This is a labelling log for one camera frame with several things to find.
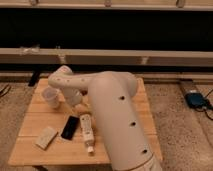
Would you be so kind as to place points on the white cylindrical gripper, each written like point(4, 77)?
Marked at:
point(72, 96)

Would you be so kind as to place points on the black rectangular eraser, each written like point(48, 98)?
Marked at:
point(70, 128)

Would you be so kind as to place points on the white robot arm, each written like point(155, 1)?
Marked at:
point(110, 96)

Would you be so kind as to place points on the translucent plastic cup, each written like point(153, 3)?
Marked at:
point(50, 95)

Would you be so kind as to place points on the white tube with cap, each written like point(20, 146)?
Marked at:
point(87, 130)

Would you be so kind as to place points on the wooden table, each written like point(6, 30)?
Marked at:
point(71, 152)

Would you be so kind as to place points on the beige rectangular block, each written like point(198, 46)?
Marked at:
point(46, 137)

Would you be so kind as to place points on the blue box on floor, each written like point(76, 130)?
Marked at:
point(195, 100)

